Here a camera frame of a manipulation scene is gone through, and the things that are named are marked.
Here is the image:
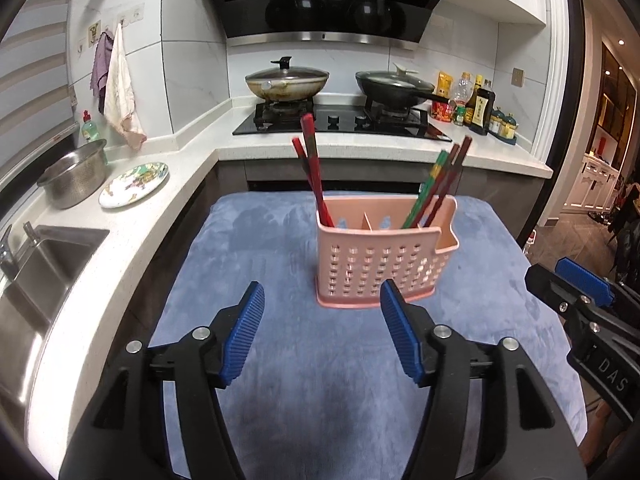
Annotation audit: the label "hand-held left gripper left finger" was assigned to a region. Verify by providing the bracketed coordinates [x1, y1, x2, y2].
[59, 281, 266, 480]

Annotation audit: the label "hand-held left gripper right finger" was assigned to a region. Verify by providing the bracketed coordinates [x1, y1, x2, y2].
[380, 280, 588, 480]

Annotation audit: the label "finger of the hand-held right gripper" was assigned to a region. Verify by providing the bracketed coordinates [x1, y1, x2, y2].
[524, 262, 609, 337]
[555, 256, 616, 308]

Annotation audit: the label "pink perforated utensil holder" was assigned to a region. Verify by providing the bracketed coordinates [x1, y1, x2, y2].
[316, 196, 461, 311]

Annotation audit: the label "green chopstick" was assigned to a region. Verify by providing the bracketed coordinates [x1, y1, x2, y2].
[400, 150, 449, 228]

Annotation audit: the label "red chopstick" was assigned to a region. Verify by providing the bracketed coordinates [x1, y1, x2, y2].
[291, 137, 336, 228]
[300, 113, 326, 211]
[412, 144, 461, 228]

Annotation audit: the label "person's right forearm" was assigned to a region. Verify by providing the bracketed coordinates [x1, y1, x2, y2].
[585, 400, 618, 480]

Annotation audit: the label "blue plush mat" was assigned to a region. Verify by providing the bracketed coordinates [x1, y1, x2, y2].
[147, 191, 588, 480]

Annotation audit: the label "white sideboard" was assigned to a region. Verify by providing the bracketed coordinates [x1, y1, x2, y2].
[564, 152, 626, 210]

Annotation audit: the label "dark brown chopstick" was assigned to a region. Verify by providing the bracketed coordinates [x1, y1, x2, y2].
[425, 135, 474, 226]

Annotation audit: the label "grey base cabinet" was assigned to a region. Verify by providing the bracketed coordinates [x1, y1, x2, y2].
[215, 159, 551, 202]

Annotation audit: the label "row of spice jars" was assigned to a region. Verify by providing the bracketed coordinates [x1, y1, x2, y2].
[487, 106, 519, 147]

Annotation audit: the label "wooden display shelf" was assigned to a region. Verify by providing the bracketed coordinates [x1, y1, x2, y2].
[595, 35, 640, 161]

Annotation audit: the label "patterned plate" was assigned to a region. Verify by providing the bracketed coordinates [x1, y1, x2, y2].
[98, 161, 170, 209]

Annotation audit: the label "large dark sauce bottle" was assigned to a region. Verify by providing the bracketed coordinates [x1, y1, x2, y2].
[470, 86, 497, 136]

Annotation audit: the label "steel sink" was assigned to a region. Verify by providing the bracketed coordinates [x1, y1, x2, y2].
[0, 225, 111, 441]

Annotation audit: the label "clear oil bottle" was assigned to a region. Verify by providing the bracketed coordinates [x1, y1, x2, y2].
[452, 72, 474, 107]

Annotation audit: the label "black glass gas hob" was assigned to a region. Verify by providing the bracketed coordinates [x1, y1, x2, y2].
[231, 99, 453, 142]

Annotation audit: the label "yellow seasoning packet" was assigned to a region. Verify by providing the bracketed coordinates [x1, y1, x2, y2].
[436, 71, 455, 104]

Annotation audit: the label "steel colander bowl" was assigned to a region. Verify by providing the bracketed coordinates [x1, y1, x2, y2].
[36, 139, 109, 210]

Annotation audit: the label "steel faucet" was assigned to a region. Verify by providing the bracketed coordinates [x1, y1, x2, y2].
[0, 222, 39, 281]

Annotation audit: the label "black frying pan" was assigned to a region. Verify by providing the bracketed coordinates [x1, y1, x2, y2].
[355, 70, 451, 109]

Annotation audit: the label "steel wok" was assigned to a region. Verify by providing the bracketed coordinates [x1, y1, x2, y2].
[244, 56, 331, 102]

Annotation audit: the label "green dish soap bottle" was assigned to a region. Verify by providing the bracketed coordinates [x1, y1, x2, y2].
[80, 109, 101, 144]

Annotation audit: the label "glass wok lid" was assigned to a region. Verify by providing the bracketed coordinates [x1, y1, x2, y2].
[245, 56, 330, 87]

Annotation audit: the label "cream towel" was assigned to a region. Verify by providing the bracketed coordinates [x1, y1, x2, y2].
[102, 22, 149, 151]

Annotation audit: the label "purple cloth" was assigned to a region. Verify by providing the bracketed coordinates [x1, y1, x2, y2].
[90, 31, 115, 114]

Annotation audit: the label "black range hood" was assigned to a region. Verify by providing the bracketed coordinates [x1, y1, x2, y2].
[194, 0, 458, 52]

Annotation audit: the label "white window blinds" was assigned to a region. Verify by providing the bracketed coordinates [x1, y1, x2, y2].
[0, 0, 101, 186]

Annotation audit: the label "white door frame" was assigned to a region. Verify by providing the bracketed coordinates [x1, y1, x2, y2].
[530, 0, 583, 176]

